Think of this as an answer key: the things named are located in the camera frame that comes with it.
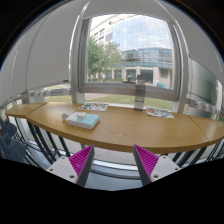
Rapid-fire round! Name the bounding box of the white roller blind right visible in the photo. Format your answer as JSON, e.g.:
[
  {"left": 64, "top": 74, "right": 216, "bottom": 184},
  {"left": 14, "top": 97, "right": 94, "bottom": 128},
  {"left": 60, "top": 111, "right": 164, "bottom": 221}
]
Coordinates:
[{"left": 158, "top": 0, "right": 224, "bottom": 84}]

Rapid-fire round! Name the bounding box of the white roller blind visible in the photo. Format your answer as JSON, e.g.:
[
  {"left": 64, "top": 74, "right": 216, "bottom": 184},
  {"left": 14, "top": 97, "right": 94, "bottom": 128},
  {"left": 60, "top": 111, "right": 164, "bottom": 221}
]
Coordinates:
[
  {"left": 0, "top": 0, "right": 87, "bottom": 105},
  {"left": 158, "top": 0, "right": 224, "bottom": 84}
]

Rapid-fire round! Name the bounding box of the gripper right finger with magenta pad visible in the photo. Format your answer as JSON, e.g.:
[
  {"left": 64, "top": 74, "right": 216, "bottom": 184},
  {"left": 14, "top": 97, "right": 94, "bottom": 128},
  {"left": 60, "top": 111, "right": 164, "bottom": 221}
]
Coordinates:
[{"left": 133, "top": 145, "right": 180, "bottom": 185}]

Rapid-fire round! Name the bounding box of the white charger plug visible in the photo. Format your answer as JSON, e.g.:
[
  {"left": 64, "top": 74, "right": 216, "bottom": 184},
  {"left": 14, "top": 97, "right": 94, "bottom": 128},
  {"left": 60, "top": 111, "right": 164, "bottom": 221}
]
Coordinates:
[{"left": 77, "top": 112, "right": 86, "bottom": 120}]

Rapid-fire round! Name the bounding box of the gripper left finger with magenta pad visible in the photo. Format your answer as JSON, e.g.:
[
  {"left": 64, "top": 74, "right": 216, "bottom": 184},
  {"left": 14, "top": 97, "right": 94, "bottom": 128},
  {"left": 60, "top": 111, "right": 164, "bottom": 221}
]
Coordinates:
[{"left": 47, "top": 145, "right": 95, "bottom": 187}]

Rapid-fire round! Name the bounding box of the white and teal power strip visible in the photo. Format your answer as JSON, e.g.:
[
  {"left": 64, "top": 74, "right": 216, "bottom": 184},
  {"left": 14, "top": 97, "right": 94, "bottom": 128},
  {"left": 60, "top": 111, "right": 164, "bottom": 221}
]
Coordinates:
[{"left": 67, "top": 112, "right": 100, "bottom": 129}]

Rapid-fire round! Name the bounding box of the right colourful leaflet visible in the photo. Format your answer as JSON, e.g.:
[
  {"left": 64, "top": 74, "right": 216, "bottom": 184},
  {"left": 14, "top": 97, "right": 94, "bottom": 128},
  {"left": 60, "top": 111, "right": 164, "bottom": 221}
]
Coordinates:
[{"left": 146, "top": 107, "right": 174, "bottom": 119}]

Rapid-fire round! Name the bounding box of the left colourful leaflet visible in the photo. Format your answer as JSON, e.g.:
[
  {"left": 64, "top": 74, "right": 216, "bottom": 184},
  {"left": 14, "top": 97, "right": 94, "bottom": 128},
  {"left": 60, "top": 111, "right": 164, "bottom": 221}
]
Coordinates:
[{"left": 79, "top": 102, "right": 109, "bottom": 111}]

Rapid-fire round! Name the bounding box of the blue grey chair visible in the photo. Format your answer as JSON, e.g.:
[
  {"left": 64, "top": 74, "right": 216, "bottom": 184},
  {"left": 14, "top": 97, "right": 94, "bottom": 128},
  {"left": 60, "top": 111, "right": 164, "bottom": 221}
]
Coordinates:
[{"left": 0, "top": 116, "right": 26, "bottom": 162}]

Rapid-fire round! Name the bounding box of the colourful leaflet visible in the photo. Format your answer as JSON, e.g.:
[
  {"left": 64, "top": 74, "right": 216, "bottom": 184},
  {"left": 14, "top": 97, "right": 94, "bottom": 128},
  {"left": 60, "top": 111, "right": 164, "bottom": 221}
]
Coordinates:
[
  {"left": 146, "top": 107, "right": 174, "bottom": 119},
  {"left": 79, "top": 102, "right": 109, "bottom": 111}
]

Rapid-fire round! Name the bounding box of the grey window frame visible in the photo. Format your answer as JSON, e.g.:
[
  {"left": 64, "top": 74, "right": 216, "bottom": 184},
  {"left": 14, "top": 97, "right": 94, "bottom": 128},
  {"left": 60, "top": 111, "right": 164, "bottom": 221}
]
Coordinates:
[{"left": 70, "top": 13, "right": 185, "bottom": 112}]

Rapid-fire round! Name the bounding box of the white roller blind left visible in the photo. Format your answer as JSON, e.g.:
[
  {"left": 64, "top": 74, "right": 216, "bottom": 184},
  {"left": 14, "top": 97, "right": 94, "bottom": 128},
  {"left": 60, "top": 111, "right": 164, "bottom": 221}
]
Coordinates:
[{"left": 0, "top": 0, "right": 87, "bottom": 105}]

